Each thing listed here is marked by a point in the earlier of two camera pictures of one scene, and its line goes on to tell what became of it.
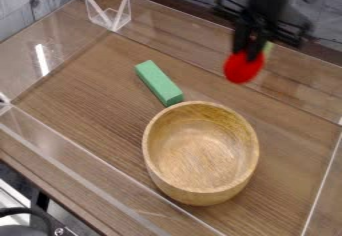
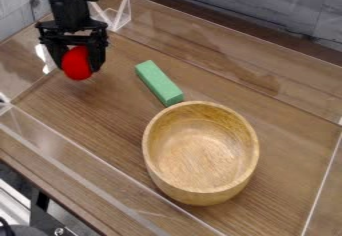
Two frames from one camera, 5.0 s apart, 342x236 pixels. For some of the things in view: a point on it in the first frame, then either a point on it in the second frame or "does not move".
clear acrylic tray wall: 119,110 does not move
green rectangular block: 158,83 does not move
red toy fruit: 242,70 to 75,63
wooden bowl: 200,152 does not move
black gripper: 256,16 to 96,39
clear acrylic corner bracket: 110,19 does not move
